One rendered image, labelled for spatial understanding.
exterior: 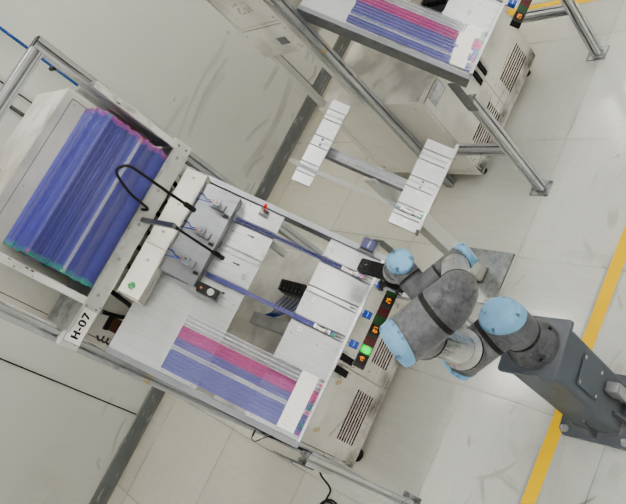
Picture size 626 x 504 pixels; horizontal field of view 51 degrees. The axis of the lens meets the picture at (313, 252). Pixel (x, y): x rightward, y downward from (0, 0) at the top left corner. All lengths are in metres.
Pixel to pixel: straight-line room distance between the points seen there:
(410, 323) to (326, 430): 1.29
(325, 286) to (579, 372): 0.84
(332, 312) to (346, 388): 0.56
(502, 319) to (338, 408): 1.07
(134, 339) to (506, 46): 2.14
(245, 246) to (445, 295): 1.00
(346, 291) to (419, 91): 1.02
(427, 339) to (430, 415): 1.35
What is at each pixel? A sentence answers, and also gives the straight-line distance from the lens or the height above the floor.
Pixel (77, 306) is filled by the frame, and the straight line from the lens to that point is 2.21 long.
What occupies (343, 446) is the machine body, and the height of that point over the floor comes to 0.17.
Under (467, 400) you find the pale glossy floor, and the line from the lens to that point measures 2.75.
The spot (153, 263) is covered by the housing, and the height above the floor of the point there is 1.25.
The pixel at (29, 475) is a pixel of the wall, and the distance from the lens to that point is 4.03.
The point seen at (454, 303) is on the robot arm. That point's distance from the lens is 1.47.
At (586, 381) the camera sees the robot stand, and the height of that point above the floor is 0.35.
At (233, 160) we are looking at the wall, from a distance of 4.19.
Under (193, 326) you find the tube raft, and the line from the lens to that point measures 2.25.
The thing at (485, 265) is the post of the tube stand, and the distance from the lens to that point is 2.97.
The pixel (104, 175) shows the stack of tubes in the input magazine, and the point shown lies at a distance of 2.17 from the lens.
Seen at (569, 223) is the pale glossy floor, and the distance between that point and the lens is 2.91.
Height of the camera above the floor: 2.26
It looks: 37 degrees down
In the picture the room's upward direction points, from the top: 53 degrees counter-clockwise
